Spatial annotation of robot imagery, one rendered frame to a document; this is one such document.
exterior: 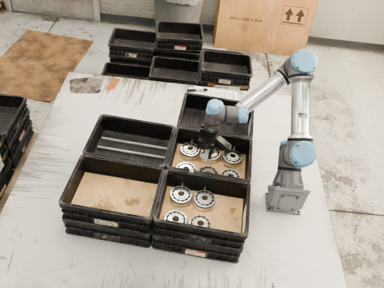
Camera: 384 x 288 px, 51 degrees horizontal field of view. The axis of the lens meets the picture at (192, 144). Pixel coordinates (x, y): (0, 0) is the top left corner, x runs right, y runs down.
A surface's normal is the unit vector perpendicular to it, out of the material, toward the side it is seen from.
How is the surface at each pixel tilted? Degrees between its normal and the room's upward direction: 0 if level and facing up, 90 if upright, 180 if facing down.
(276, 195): 90
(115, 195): 0
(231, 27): 75
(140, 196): 0
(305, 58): 36
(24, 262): 0
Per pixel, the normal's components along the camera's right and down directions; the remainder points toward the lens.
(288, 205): -0.06, 0.69
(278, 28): -0.03, 0.48
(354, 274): 0.10, -0.72
